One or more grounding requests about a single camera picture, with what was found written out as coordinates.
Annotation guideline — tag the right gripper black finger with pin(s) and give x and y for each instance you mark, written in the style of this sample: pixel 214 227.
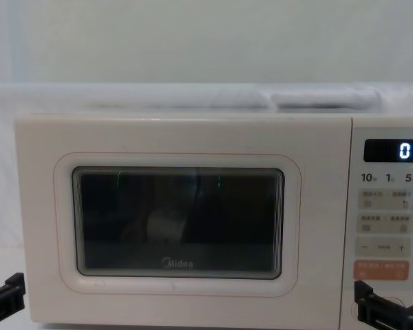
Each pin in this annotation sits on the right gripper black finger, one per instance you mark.
pixel 365 299

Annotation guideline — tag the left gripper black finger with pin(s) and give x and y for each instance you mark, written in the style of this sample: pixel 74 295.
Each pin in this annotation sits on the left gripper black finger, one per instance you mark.
pixel 15 292

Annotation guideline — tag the pale oven control panel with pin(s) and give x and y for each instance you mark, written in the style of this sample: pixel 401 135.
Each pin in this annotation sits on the pale oven control panel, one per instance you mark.
pixel 382 237

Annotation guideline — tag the cream oven door with window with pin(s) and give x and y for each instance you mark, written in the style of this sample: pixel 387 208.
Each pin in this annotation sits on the cream oven door with window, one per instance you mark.
pixel 179 137

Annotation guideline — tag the cream microwave oven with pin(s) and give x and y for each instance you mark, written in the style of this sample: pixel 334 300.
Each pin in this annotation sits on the cream microwave oven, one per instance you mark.
pixel 206 137

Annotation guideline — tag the white curtain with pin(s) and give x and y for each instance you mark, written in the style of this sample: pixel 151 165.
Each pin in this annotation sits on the white curtain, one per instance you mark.
pixel 206 41

